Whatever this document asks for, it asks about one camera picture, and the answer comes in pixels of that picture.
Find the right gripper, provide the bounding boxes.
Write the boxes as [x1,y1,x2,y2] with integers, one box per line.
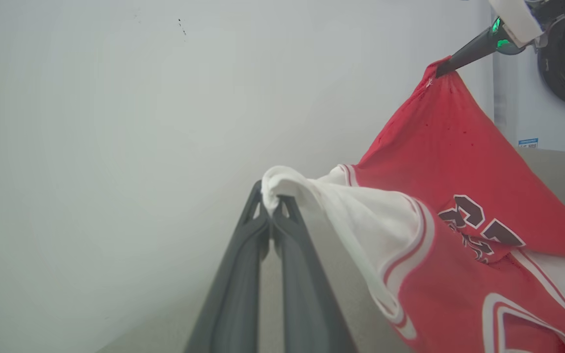
[435,0,544,79]

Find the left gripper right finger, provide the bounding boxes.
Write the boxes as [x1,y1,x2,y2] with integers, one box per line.
[272,195,359,353]

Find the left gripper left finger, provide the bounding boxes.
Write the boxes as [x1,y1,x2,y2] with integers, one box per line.
[184,180,270,353]

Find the red and white basketball jersey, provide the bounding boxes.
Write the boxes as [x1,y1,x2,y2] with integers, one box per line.
[261,56,565,353]

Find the white washing machine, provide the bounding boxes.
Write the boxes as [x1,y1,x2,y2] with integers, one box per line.
[492,0,565,156]

